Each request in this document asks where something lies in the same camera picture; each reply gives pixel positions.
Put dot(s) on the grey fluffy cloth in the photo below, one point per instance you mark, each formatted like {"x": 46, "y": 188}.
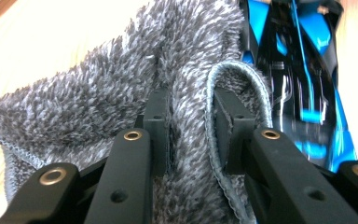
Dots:
{"x": 105, "y": 102}

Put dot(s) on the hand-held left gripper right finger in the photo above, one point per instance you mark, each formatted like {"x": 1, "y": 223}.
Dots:
{"x": 286, "y": 177}

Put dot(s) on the blue toy car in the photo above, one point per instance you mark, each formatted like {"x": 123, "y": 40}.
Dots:
{"x": 298, "y": 77}

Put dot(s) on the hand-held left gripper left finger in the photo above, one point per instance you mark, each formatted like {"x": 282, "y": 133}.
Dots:
{"x": 127, "y": 177}

